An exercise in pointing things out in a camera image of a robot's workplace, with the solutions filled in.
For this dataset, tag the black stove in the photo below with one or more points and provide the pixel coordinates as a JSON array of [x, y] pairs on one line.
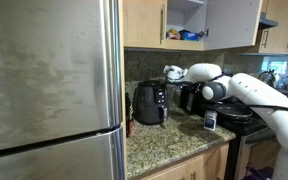
[[253, 153]]

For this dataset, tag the black whey protein bag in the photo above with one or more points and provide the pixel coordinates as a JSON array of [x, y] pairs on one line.
[[129, 116]]

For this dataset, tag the food packages on shelf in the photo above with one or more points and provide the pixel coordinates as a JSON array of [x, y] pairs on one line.
[[182, 35]]

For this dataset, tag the stainless steel refrigerator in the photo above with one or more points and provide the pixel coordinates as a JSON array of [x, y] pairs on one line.
[[60, 90]]

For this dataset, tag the wooden upper cabinet left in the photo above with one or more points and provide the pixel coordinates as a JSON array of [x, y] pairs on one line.
[[144, 23]]

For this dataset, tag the black frying pan front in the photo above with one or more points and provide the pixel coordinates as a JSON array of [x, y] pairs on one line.
[[233, 112]]

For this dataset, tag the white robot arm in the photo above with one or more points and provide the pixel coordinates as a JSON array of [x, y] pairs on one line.
[[267, 102]]

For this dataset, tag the wooden upper cabinet right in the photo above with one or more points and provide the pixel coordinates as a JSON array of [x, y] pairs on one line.
[[275, 40]]

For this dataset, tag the open grey cabinet door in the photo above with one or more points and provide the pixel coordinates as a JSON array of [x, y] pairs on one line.
[[232, 23]]

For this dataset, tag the wooden lower cabinet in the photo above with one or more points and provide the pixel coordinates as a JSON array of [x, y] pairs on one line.
[[207, 165]]

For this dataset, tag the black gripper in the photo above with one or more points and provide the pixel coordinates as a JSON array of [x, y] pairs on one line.
[[191, 99]]

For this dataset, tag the chrome sink faucet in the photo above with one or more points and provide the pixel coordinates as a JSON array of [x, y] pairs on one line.
[[267, 77]]

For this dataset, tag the black air fryer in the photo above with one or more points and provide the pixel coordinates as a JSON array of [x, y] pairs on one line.
[[150, 102]]

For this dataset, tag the wooden cabinet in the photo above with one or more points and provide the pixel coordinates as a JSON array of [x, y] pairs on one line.
[[144, 23], [275, 40], [207, 165]]

